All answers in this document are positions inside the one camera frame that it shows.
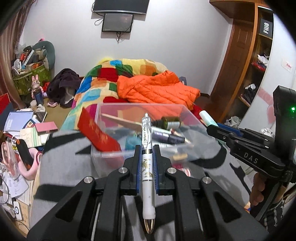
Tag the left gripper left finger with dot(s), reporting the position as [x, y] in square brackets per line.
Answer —
[139, 168]

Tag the striped curtain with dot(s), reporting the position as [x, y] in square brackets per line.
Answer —
[13, 18]

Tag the red foil pouch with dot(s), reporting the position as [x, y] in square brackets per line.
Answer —
[100, 140]

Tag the dark clothes pile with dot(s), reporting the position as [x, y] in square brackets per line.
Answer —
[63, 87]

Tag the white decorated pen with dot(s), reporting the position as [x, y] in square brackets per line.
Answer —
[148, 190]

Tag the green storage basket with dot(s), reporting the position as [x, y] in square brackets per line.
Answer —
[23, 82]

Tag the grey green neck pillow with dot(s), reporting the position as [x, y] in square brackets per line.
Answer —
[46, 52]

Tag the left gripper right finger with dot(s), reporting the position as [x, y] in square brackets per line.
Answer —
[155, 168]

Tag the rabbit figurine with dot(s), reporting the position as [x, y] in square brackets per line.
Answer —
[37, 91]

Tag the white blue notebook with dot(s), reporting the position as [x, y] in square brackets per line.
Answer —
[17, 120]

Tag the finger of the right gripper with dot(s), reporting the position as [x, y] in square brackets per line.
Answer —
[230, 129]

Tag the right hand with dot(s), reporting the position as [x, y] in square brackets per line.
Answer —
[256, 195]

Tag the clear plastic storage bin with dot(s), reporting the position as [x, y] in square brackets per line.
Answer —
[179, 134]

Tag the teal tape roll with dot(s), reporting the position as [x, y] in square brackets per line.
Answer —
[131, 142]

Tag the colourful patchwork duvet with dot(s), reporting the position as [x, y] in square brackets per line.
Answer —
[100, 83]

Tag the small wall monitor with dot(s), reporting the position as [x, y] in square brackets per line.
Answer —
[117, 22]

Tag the wooden tag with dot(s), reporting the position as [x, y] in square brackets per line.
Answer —
[178, 157]

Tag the wooden door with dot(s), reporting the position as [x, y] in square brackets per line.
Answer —
[231, 69]

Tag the mint green tube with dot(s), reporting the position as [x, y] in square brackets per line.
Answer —
[207, 119]

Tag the purple black tube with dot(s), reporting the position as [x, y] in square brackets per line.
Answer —
[167, 138]

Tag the red box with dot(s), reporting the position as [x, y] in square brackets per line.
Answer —
[4, 102]

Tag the orange puffer jacket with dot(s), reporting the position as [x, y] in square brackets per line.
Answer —
[163, 88]

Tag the wooden shelf unit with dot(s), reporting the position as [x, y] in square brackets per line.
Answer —
[259, 13]

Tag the black wall television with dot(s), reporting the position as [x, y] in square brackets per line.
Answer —
[121, 6]

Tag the beige foundation tube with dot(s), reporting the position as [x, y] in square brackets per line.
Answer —
[133, 125]

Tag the green glass bottle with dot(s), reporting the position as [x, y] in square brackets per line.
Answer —
[167, 122]

